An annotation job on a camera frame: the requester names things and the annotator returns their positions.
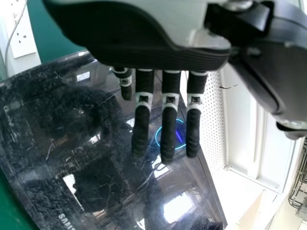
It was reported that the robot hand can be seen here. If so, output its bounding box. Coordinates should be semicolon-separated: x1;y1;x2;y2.
42;0;307;165

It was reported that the black oven with glass door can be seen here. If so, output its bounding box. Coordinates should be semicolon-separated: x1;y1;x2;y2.
0;49;228;230

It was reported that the white socket strip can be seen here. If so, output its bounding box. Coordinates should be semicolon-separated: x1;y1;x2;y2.
6;0;38;59

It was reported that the white perforated cable duct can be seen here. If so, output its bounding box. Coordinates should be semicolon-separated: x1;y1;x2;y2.
198;69;228;171

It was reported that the grey wire rack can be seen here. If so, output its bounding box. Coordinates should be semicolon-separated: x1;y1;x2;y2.
287;136;307;217

